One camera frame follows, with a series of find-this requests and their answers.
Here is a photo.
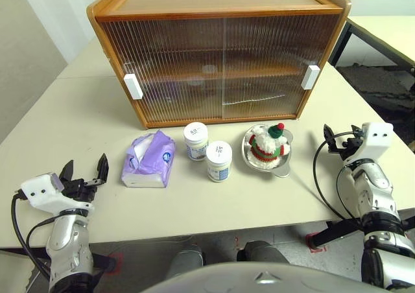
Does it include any grey robot torso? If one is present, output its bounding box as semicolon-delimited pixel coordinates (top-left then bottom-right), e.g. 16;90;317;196
141;262;364;293

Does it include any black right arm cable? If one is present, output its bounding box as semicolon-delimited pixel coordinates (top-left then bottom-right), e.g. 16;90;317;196
313;129;366;224

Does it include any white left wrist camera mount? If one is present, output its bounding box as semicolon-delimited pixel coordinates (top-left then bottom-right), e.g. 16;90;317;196
20;173;95;216

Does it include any beige table with black frame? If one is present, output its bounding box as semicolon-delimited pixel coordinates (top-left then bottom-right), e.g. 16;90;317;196
327;16;415;76

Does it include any purple tissue pack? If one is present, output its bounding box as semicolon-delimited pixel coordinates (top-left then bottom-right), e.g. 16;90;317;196
121;130;177;189

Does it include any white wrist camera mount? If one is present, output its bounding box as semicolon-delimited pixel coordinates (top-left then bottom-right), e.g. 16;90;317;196
342;122;394;164
20;173;95;216

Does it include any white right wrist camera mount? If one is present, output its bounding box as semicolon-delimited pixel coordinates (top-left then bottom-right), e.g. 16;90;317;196
342;122;394;164

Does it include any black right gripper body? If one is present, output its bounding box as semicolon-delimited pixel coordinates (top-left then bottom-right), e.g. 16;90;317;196
335;132;364;161

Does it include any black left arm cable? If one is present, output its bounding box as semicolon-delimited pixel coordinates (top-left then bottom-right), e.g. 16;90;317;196
10;191;58;279

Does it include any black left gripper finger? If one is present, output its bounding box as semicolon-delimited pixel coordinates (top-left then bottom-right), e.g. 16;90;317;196
59;159;75;182
84;153;110;187

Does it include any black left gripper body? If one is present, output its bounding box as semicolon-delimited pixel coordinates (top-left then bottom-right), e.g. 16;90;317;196
60;177;99;207

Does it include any knitted white doll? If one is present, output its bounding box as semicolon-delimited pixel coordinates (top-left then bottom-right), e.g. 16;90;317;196
248;123;292;170

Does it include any ribbed clear sliding door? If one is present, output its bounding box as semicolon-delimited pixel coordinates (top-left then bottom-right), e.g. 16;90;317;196
99;18;226;125
222;14;341;119

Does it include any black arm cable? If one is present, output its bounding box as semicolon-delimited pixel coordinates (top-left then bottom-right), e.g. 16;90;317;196
313;129;366;224
10;191;58;279

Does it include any wooden cabinet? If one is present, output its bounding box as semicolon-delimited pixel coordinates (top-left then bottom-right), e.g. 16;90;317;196
86;0;352;129

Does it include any black work table frame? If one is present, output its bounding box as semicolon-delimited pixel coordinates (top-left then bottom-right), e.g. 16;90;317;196
313;208;415;252

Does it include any white lidded jar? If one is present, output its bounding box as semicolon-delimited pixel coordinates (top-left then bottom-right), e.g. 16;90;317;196
183;122;209;161
206;141;233;183

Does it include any metal bowl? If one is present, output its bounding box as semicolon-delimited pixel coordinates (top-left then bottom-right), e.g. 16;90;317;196
241;124;294;179

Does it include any white block door handle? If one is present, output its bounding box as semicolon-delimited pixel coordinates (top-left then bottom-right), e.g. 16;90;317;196
124;73;144;100
300;65;320;90

